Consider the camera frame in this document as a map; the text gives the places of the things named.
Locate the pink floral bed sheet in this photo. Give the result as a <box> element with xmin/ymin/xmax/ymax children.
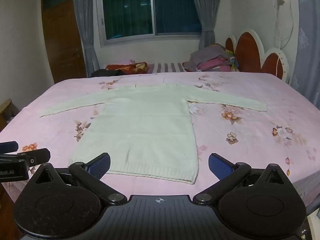
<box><xmin>0</xmin><ymin>71</ymin><xmax>320</xmax><ymax>208</ymax></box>

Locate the grey curtain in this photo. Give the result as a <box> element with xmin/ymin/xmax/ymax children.
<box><xmin>189</xmin><ymin>0</ymin><xmax>223</xmax><ymax>50</ymax></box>
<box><xmin>72</xmin><ymin>0</ymin><xmax>100</xmax><ymax>78</ymax></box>

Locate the white knit sweater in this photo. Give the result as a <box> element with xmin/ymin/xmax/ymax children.
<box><xmin>39</xmin><ymin>83</ymin><xmax>267</xmax><ymax>185</ymax></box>

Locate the red and white headboard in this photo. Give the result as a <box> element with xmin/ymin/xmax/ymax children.
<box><xmin>225</xmin><ymin>29</ymin><xmax>292</xmax><ymax>84</ymax></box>

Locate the black cloth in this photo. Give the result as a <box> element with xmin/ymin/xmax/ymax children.
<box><xmin>90</xmin><ymin>69</ymin><xmax>125</xmax><ymax>78</ymax></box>

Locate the white cable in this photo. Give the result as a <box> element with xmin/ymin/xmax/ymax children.
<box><xmin>274</xmin><ymin>0</ymin><xmax>294</xmax><ymax>77</ymax></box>

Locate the pile of folded clothes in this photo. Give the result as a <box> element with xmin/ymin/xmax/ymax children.
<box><xmin>182</xmin><ymin>44</ymin><xmax>240</xmax><ymax>72</ymax></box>

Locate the sliding glass window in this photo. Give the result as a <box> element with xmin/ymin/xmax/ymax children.
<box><xmin>98</xmin><ymin>0</ymin><xmax>203</xmax><ymax>46</ymax></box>

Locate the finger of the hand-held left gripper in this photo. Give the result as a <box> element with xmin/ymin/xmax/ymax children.
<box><xmin>0</xmin><ymin>141</ymin><xmax>19</xmax><ymax>154</ymax></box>
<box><xmin>0</xmin><ymin>148</ymin><xmax>52</xmax><ymax>168</ymax></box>

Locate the red orange patterned cloth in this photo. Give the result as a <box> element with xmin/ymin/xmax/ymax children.
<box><xmin>105</xmin><ymin>61</ymin><xmax>149</xmax><ymax>75</ymax></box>

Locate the grey striped cloth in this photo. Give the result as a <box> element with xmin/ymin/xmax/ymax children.
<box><xmin>147</xmin><ymin>62</ymin><xmax>187</xmax><ymax>73</ymax></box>

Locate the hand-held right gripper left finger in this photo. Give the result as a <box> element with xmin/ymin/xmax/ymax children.
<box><xmin>29</xmin><ymin>152</ymin><xmax>128</xmax><ymax>205</ymax></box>

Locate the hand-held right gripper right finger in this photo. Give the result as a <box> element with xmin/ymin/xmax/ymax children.
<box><xmin>193</xmin><ymin>152</ymin><xmax>292</xmax><ymax>205</ymax></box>

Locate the brown wooden door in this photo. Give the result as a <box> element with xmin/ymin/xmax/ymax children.
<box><xmin>41</xmin><ymin>0</ymin><xmax>87</xmax><ymax>84</ymax></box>

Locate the wooden furniture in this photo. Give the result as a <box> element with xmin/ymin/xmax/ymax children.
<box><xmin>0</xmin><ymin>99</ymin><xmax>19</xmax><ymax>130</ymax></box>

